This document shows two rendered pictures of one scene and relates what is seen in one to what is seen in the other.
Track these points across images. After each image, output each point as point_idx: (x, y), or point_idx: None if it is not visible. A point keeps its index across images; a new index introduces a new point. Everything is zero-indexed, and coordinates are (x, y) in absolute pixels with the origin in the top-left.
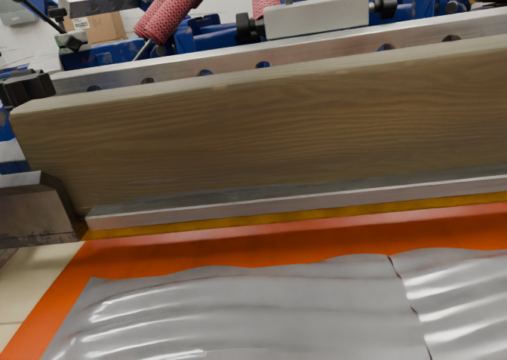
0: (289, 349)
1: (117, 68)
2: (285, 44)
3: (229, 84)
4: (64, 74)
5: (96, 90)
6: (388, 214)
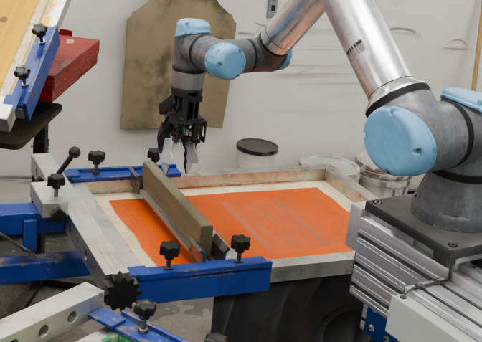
0: (218, 235)
1: (111, 249)
2: (87, 211)
3: (191, 203)
4: (115, 267)
5: (196, 217)
6: (168, 229)
